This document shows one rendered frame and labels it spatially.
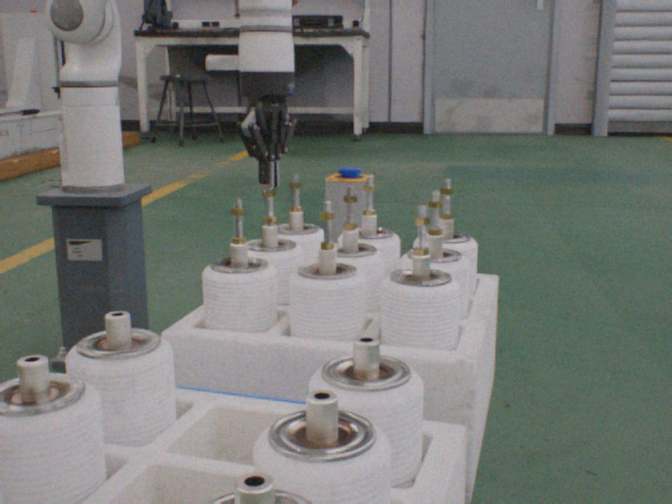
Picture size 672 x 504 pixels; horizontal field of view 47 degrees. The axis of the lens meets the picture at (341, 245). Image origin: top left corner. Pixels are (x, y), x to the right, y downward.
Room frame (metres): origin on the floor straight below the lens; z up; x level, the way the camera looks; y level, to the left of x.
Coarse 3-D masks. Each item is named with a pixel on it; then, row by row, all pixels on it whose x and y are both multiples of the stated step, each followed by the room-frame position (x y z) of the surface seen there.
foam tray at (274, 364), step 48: (480, 288) 1.11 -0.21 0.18; (192, 336) 0.91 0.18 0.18; (240, 336) 0.90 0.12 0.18; (288, 336) 0.95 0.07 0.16; (480, 336) 0.90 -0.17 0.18; (192, 384) 0.91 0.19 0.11; (240, 384) 0.89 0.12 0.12; (288, 384) 0.88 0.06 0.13; (432, 384) 0.83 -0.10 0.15; (480, 384) 0.90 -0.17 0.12; (480, 432) 0.93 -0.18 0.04
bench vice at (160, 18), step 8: (144, 0) 5.53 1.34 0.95; (152, 0) 5.40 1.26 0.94; (160, 0) 5.55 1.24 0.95; (144, 8) 5.53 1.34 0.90; (152, 8) 5.52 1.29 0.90; (160, 8) 5.54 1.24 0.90; (144, 16) 5.40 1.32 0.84; (152, 16) 5.46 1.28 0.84; (160, 16) 5.53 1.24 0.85; (168, 16) 5.70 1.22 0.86; (152, 24) 5.61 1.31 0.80; (160, 24) 5.60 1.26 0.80; (168, 24) 5.68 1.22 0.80
